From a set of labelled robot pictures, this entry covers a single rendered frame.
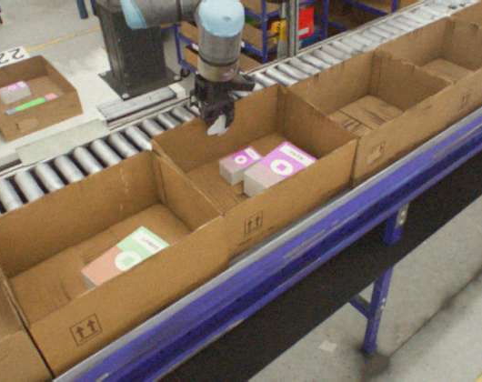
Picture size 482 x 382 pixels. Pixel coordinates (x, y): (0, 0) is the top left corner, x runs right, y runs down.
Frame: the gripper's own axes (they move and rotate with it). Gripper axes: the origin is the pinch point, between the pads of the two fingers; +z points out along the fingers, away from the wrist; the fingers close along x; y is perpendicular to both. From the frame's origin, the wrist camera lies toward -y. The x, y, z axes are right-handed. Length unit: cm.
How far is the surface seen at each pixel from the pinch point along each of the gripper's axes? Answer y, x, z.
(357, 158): -19.7, 29.5, -4.9
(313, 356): -18, 45, 93
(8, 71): 26, -104, 43
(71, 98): 15, -67, 34
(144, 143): 4.1, -34.8, 34.7
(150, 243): 31.7, 19.3, 0.5
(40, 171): 37, -43, 37
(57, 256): 47.7, 5.3, 10.6
